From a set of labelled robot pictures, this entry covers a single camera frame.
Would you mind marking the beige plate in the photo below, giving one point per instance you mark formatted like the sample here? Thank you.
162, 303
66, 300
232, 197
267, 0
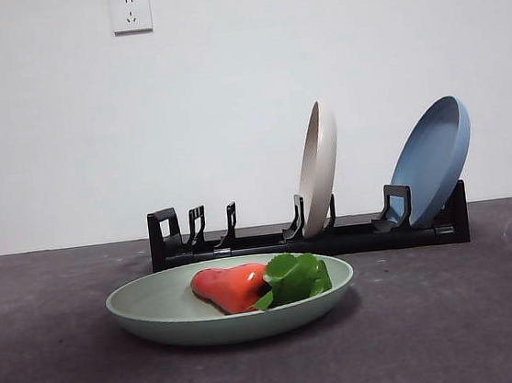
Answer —
319, 170

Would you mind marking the black plate rack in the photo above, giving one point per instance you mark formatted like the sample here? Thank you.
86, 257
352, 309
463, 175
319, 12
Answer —
359, 242

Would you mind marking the green plate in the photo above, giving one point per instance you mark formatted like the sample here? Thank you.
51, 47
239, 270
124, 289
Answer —
160, 322

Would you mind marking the blue plate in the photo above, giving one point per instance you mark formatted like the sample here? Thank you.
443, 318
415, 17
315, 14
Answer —
430, 162

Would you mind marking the white wall socket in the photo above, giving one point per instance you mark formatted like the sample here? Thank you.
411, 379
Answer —
131, 12

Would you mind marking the orange carrot with green leaves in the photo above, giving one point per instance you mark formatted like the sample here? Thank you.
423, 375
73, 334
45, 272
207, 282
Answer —
230, 287

